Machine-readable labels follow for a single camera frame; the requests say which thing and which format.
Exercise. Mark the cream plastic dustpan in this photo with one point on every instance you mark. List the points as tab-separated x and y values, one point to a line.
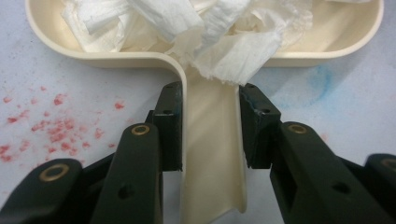
213	146

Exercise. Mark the pile of white tissues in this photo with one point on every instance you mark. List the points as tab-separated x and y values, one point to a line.
193	28

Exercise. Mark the white table cover sheet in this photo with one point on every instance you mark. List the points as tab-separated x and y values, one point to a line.
46	81

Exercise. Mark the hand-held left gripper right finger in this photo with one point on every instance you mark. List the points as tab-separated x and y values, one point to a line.
305	174

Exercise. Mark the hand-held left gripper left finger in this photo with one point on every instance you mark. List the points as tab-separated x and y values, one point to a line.
140	174

